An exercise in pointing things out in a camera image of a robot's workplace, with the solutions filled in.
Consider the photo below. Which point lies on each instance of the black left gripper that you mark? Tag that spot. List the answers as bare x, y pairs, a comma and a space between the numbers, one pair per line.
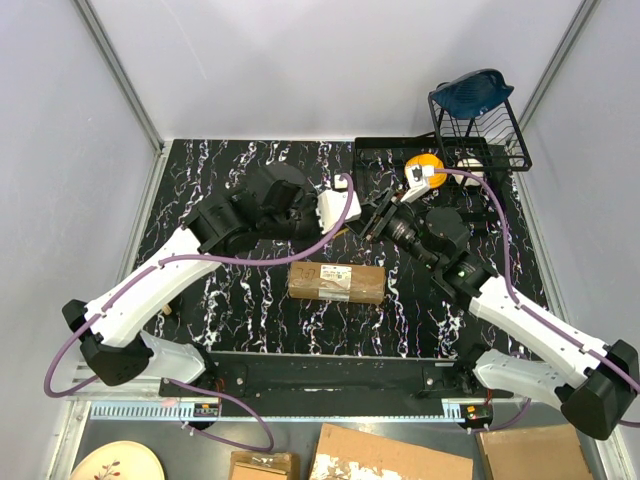
311, 204

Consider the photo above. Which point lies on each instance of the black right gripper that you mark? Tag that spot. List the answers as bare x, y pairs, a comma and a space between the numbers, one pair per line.
392, 209

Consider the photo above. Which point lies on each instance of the brown cardboard express box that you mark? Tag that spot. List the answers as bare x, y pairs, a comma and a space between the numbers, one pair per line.
352, 283

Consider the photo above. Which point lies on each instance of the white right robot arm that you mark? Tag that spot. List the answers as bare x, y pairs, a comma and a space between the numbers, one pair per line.
591, 382

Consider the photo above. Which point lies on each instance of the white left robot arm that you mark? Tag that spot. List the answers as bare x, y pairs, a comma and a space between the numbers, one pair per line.
113, 341

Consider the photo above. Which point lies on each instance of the small cardboard box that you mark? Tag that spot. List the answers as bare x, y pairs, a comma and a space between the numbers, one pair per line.
254, 465

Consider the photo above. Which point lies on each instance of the cardboard box at corner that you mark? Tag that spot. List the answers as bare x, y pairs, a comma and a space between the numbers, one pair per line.
550, 452

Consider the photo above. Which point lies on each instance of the yellow plastic cup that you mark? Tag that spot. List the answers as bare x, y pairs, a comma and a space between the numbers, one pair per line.
421, 160

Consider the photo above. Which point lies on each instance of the black drain tray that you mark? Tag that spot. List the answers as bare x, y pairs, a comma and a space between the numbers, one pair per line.
379, 163

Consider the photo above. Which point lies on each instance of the white small cup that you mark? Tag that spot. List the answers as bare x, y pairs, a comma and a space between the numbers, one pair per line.
470, 168

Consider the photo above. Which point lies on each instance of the blue bowl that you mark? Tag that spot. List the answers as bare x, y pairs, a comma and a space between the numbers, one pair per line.
475, 94

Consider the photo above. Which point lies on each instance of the flat cardboard sheet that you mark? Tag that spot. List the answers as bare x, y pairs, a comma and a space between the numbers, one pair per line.
343, 453

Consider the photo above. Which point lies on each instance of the patterned ceramic plate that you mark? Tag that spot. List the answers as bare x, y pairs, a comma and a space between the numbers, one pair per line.
120, 460

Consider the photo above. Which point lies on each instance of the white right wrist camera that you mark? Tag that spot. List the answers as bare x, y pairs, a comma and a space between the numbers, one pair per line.
424, 177

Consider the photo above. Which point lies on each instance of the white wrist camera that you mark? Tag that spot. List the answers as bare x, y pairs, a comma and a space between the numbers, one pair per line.
331, 205
424, 177

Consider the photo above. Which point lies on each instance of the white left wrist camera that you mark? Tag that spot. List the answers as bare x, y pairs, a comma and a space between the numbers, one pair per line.
331, 205

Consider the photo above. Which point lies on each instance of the black wire dish rack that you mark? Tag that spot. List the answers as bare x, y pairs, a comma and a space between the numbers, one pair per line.
494, 138

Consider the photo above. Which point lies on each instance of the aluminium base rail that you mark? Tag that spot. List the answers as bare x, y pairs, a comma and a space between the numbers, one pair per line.
291, 388

